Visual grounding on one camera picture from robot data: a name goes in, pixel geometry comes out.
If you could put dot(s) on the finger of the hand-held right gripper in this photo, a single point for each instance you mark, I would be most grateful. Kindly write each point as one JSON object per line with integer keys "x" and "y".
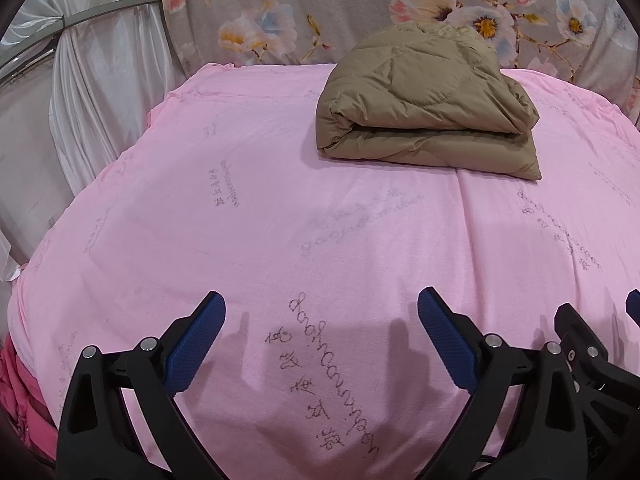
{"x": 635, "y": 305}
{"x": 580, "y": 335}

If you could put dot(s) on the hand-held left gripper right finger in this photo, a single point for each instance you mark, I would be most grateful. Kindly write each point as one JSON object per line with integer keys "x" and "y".
{"x": 447, "y": 345}

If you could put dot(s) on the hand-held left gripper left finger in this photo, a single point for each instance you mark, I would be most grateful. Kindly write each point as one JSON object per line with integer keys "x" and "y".
{"x": 195, "y": 345}

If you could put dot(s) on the olive quilted jacket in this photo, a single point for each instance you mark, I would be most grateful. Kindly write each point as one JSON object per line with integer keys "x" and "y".
{"x": 425, "y": 100}

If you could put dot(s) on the pink bed sheet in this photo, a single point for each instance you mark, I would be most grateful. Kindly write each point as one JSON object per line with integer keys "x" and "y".
{"x": 250, "y": 210}

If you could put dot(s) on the magenta cloth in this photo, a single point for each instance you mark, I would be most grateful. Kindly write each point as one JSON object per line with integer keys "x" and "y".
{"x": 25, "y": 410}

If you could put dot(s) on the white satin curtain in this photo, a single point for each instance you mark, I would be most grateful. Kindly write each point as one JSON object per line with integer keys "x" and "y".
{"x": 100, "y": 85}

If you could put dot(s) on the grey floral cloth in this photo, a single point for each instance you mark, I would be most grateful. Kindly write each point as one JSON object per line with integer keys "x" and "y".
{"x": 325, "y": 0}

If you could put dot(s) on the curved grey metal rail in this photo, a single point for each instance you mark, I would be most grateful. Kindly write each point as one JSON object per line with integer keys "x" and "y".
{"x": 110, "y": 6}

